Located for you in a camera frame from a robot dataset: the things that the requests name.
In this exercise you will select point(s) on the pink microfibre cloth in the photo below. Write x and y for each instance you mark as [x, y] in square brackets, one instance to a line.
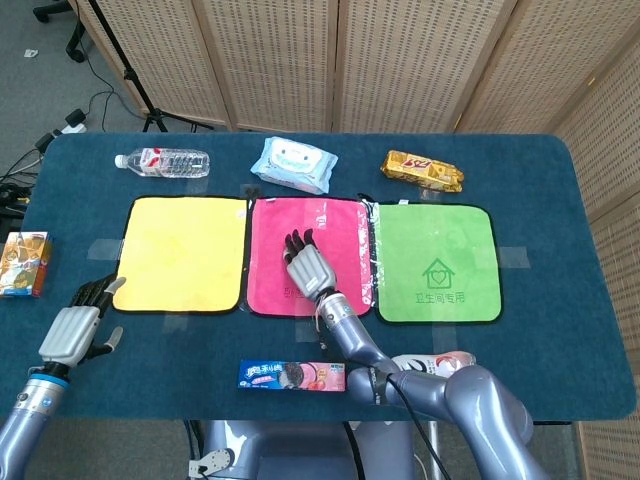
[340, 230]

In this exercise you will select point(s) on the grey robot torso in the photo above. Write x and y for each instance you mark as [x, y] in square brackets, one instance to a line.
[280, 450]

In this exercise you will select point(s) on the orange printed cardboard box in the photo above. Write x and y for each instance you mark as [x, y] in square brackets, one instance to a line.
[22, 262]

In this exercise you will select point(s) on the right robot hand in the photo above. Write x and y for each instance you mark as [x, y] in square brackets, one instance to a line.
[310, 272]

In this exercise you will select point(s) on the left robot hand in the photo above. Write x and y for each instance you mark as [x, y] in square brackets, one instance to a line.
[67, 332]

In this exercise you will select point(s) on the blue felt table cover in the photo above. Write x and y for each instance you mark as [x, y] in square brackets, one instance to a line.
[165, 365]

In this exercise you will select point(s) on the black office chair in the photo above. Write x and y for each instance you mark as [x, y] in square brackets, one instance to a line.
[75, 37]

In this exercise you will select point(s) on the green microfibre cloth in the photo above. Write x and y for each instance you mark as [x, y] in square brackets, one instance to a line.
[435, 250]

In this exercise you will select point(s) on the black tripod stand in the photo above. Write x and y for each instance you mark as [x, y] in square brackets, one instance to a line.
[150, 107]

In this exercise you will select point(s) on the light blue wet wipes pack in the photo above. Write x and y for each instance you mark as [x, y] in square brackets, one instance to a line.
[295, 165]

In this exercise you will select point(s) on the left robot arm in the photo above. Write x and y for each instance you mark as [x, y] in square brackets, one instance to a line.
[25, 425]

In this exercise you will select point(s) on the wooden rattan folding screen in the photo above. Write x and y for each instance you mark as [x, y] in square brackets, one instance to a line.
[400, 60]

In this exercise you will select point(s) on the blue pink Oreo box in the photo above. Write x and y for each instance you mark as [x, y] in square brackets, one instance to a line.
[290, 376]

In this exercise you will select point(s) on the clear tape strip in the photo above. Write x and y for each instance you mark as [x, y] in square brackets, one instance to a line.
[515, 257]
[305, 332]
[102, 250]
[444, 339]
[176, 324]

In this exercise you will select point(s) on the white pink drink bottle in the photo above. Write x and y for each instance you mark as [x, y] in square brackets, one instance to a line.
[440, 361]

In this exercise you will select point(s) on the white power strip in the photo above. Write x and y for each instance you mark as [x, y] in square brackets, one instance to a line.
[74, 127]

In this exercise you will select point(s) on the yellow microfibre cloth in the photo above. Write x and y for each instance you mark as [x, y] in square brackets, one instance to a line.
[180, 255]

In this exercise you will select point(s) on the golden biscuit pack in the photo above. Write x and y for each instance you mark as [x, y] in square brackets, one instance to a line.
[420, 171]

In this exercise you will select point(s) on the clear water bottle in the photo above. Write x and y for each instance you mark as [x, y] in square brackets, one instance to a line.
[170, 162]

